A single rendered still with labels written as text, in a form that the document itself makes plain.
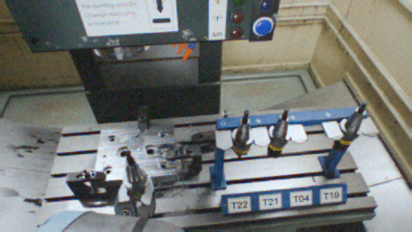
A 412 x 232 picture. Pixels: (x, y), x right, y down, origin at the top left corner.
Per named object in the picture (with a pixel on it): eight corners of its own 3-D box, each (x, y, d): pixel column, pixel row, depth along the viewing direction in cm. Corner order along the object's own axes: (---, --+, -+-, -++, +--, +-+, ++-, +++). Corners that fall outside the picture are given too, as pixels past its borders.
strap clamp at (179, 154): (201, 170, 116) (201, 147, 104) (168, 173, 115) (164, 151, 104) (201, 163, 118) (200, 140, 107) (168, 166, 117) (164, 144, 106)
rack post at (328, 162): (339, 177, 114) (372, 128, 91) (326, 179, 113) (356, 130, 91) (330, 156, 120) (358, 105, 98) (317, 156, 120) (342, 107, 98)
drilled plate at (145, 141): (177, 180, 108) (176, 173, 104) (96, 189, 106) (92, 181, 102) (175, 132, 123) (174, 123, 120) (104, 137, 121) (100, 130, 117)
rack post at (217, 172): (226, 189, 110) (232, 141, 88) (212, 190, 110) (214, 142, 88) (223, 166, 117) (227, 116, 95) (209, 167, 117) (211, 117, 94)
